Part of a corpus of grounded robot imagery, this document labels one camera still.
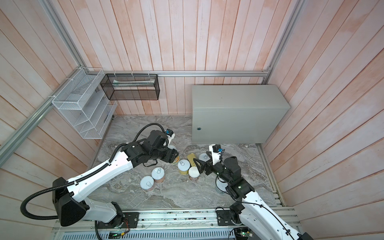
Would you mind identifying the left aluminium frame rail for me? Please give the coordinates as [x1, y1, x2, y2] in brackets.
[1, 66, 83, 167]

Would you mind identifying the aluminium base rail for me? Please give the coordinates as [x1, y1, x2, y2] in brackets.
[50, 206, 302, 233]

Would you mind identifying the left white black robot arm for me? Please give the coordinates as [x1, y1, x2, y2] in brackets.
[53, 129, 179, 228]

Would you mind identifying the brown label can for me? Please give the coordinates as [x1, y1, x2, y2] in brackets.
[152, 167, 165, 183]

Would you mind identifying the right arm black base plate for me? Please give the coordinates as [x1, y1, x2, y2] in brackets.
[215, 209, 241, 226]

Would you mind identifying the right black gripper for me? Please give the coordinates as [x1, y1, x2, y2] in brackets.
[195, 150, 232, 185]

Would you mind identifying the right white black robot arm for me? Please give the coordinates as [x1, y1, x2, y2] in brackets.
[194, 157, 312, 240]

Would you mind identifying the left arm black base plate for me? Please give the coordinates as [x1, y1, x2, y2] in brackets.
[96, 212, 140, 229]

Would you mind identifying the small brown white-lid can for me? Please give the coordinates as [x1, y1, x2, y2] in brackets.
[188, 167, 200, 181]

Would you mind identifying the yellow can lying down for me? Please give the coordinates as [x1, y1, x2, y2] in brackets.
[187, 153, 197, 167]

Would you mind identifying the grey metal cabinet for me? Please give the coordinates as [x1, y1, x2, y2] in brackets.
[192, 85, 291, 144]

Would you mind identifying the black mesh wall basket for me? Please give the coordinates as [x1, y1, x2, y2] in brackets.
[100, 73, 160, 101]

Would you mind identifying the black corrugated cable conduit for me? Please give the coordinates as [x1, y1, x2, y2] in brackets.
[20, 122, 166, 221]

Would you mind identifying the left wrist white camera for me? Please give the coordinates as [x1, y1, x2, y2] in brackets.
[165, 129, 175, 147]

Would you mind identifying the pink label can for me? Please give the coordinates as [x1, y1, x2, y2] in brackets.
[140, 176, 155, 192]

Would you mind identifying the yellow label can upright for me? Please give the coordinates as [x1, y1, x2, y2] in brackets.
[178, 160, 191, 175]

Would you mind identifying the orange yellow label can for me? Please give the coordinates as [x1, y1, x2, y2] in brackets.
[169, 145, 180, 165]

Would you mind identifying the white wire mesh shelf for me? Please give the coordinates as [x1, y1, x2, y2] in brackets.
[52, 68, 117, 140]

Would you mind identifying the horizontal aluminium wall rail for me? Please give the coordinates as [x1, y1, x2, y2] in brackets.
[102, 70, 269, 78]

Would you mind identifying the blue label can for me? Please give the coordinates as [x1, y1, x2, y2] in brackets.
[199, 153, 210, 162]

